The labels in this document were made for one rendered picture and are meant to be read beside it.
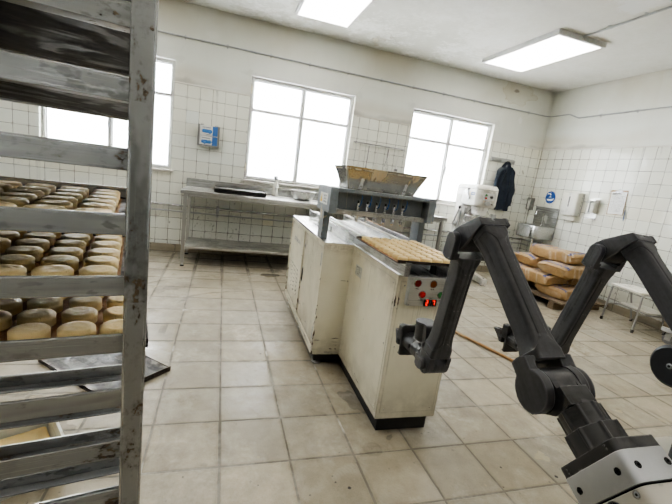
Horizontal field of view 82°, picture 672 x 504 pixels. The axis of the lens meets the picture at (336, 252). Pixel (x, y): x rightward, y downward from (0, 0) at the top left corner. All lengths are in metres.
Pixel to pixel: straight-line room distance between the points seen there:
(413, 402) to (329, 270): 0.91
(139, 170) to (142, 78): 0.11
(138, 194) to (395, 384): 1.68
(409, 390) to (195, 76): 4.47
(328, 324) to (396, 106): 4.01
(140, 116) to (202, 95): 4.83
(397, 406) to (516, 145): 5.51
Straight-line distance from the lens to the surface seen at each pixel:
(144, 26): 0.60
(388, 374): 2.00
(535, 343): 0.81
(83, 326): 0.71
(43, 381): 1.18
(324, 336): 2.58
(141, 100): 0.58
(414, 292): 1.83
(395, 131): 5.87
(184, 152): 5.36
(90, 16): 0.63
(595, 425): 0.75
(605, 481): 0.73
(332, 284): 2.46
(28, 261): 0.75
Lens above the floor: 1.25
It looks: 11 degrees down
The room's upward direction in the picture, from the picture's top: 8 degrees clockwise
